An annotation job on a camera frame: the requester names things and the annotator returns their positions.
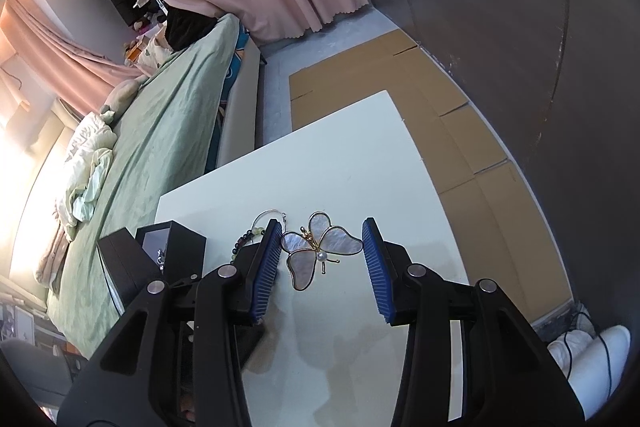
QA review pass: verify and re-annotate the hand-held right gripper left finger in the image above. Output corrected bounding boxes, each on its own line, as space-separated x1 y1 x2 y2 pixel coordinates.
57 218 284 427

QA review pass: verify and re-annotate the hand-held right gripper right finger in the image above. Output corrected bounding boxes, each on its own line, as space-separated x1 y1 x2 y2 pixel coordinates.
360 216 586 427

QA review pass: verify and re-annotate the dark bead bracelet silver hoop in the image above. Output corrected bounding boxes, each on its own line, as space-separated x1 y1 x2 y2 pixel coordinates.
229 209 289 266

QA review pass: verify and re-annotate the shell butterfly brooch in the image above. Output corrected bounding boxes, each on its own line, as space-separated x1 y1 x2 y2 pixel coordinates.
280 210 362 292

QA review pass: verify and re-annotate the black jewelry box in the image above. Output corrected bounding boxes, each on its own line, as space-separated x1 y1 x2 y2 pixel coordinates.
97 220 208 316

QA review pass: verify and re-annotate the white table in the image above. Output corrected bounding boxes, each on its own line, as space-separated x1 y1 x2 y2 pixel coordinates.
155 90 471 424

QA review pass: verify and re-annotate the flat brown cardboard sheet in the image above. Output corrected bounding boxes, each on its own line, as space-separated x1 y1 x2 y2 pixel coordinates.
288 29 574 324

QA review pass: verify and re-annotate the bed with green blanket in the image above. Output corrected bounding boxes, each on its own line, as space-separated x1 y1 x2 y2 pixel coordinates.
47 14 242 354

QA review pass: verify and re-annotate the white crumpled duvet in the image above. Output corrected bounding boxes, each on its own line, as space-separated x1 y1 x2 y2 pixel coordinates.
54 114 119 244

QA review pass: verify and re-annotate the pink folded blanket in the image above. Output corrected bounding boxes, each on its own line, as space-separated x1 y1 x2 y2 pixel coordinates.
34 201 77 294

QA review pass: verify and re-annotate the grey green pillow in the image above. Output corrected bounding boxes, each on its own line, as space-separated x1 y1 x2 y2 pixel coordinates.
99 79 147 124

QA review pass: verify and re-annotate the grey chair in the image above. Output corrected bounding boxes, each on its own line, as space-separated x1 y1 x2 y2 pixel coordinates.
0 338 87 409

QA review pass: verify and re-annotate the black bag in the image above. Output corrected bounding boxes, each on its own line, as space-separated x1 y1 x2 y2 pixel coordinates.
164 6 222 51

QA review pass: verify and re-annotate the beige bed frame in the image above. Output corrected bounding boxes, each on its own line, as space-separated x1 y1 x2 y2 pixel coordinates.
214 41 267 170

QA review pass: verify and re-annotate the black cable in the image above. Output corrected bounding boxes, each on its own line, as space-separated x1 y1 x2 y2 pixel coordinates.
564 311 617 400

